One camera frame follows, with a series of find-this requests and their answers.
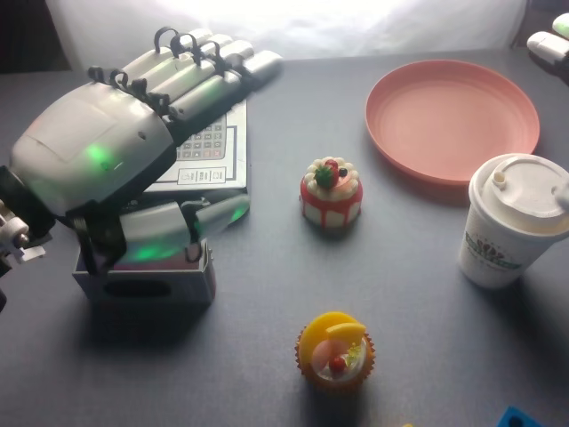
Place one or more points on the white backdrop sheet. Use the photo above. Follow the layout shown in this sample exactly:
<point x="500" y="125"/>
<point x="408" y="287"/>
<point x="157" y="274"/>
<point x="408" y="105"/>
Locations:
<point x="333" y="26"/>

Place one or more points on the grey tablecloth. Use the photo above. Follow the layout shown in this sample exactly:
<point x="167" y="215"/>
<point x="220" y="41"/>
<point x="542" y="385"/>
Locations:
<point x="266" y="276"/>

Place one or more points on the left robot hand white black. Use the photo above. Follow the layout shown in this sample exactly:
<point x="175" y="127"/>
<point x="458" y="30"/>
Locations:
<point x="89" y="129"/>

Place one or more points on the strawberry cake toy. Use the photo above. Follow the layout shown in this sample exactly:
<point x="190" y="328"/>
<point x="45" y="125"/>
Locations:
<point x="331" y="195"/>

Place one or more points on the white lidded paper cup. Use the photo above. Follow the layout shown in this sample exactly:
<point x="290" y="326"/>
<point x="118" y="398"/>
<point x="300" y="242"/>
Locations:
<point x="498" y="231"/>

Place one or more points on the small grey box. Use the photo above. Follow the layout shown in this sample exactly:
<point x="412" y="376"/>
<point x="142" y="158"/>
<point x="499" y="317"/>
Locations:
<point x="186" y="284"/>

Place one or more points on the pink round plate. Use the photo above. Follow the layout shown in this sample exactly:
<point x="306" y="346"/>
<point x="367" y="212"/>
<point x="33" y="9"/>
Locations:
<point x="444" y="120"/>

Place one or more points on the orange fruit cupcake toy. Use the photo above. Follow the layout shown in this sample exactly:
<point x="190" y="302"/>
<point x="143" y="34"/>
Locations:
<point x="335" y="356"/>

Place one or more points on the black calculator box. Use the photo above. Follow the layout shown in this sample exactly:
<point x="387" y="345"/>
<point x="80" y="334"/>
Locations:
<point x="222" y="155"/>

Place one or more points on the blue square block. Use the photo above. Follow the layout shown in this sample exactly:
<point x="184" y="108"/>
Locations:
<point x="518" y="418"/>

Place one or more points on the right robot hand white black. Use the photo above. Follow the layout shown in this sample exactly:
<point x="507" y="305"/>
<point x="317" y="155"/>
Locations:
<point x="544" y="44"/>

